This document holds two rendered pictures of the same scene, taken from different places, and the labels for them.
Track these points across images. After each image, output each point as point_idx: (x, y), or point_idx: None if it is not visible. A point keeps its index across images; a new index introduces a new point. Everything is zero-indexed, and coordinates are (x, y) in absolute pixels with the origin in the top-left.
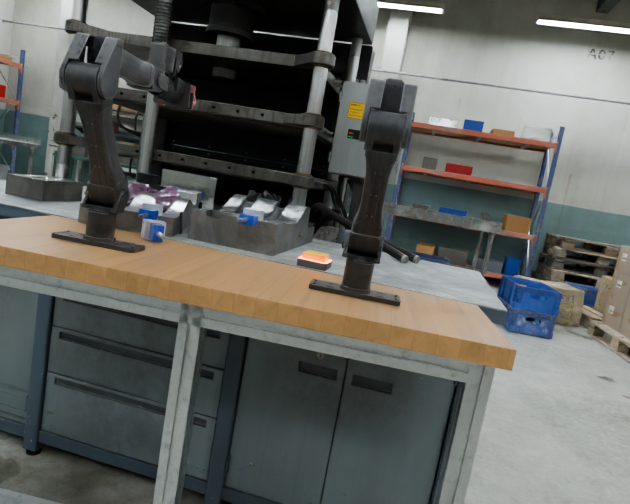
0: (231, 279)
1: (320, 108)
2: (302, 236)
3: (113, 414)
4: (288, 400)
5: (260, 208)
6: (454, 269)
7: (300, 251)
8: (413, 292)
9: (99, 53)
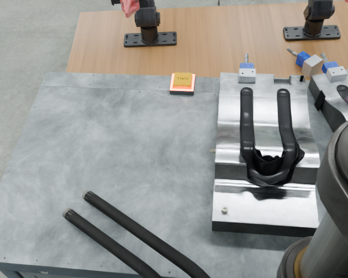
0: (216, 22)
1: (304, 254)
2: (211, 148)
3: None
4: None
5: (268, 135)
6: (15, 229)
7: (206, 139)
8: (108, 71)
9: None
